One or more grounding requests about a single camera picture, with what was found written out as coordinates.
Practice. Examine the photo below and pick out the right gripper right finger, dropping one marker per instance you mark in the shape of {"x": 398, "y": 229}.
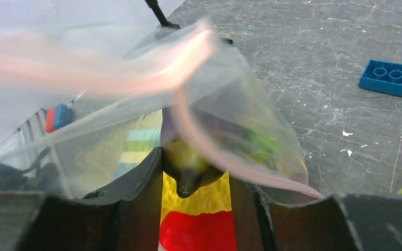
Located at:
{"x": 340, "y": 222}

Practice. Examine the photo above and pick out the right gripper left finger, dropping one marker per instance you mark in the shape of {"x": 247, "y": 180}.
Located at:
{"x": 37, "y": 214}

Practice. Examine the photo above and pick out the red toy bell pepper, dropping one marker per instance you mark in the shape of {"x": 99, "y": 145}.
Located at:
{"x": 207, "y": 231}

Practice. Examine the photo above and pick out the yellow toy cabbage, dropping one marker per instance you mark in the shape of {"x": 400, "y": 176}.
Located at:
{"x": 212, "y": 198}

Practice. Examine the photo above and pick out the green toy cucumber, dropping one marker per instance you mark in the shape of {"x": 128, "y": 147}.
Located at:
{"x": 259, "y": 147}

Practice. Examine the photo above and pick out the clear zip top bag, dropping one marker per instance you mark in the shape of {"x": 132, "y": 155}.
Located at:
{"x": 127, "y": 75}

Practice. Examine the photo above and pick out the blue green grey block stack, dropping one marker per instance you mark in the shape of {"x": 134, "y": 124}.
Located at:
{"x": 138, "y": 144}

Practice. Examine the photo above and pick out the red and blue block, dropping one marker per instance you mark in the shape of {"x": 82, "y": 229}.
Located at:
{"x": 58, "y": 117}

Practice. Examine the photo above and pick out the dark blue flat block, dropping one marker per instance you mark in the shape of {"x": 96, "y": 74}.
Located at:
{"x": 383, "y": 77}

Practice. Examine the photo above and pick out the grey microphone on tripod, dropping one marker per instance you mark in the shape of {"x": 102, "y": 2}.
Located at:
{"x": 154, "y": 6}

